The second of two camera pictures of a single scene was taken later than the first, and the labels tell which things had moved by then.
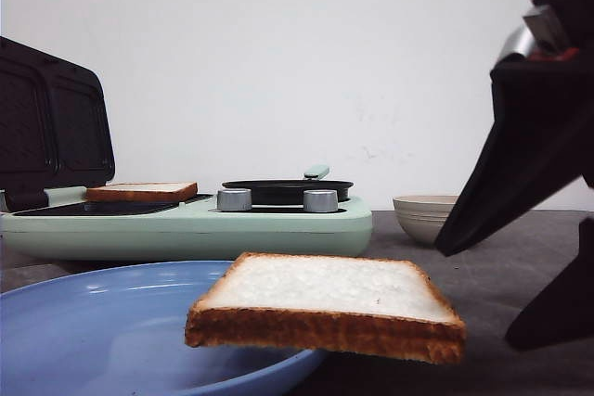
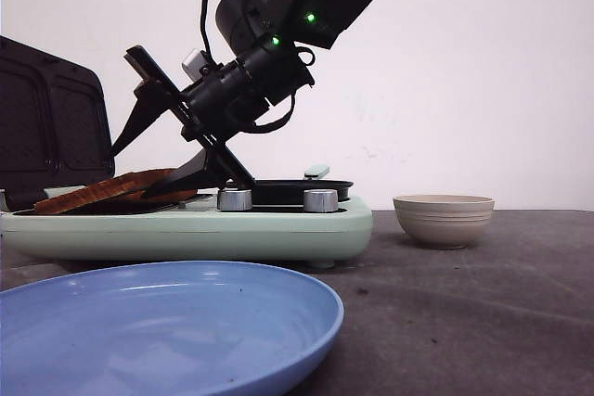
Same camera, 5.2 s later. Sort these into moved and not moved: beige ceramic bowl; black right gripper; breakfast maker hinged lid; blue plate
Moved: black right gripper
Not moved: blue plate; breakfast maker hinged lid; beige ceramic bowl
